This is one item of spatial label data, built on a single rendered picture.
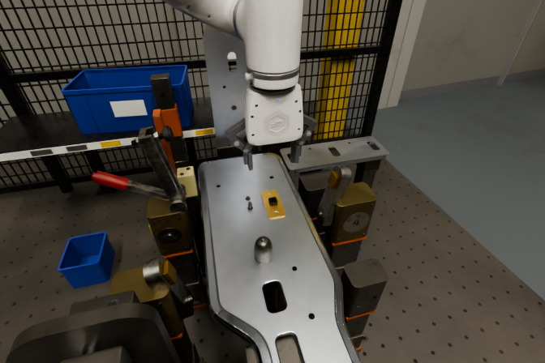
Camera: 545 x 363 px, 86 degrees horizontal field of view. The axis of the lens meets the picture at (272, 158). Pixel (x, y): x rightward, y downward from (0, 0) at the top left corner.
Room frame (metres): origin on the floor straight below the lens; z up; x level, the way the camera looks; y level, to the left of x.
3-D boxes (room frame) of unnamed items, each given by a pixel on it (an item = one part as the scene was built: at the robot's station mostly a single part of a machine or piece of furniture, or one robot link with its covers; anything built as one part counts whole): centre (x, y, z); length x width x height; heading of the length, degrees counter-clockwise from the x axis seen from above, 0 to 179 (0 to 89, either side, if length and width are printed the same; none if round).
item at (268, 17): (0.47, 0.00, 1.37); 0.09 x 0.08 x 0.13; 36
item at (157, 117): (0.51, 0.22, 0.95); 0.03 x 0.01 x 0.50; 14
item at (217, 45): (0.71, 0.10, 1.17); 0.12 x 0.01 x 0.34; 104
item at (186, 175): (0.49, 0.19, 0.88); 0.04 x 0.04 x 0.37; 14
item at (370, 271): (0.31, -0.18, 0.84); 0.10 x 0.05 x 0.29; 104
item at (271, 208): (0.46, 0.00, 1.01); 0.08 x 0.04 x 0.01; 15
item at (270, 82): (0.46, 0.00, 1.29); 0.09 x 0.08 x 0.03; 104
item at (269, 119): (0.46, 0.00, 1.23); 0.10 x 0.07 x 0.11; 104
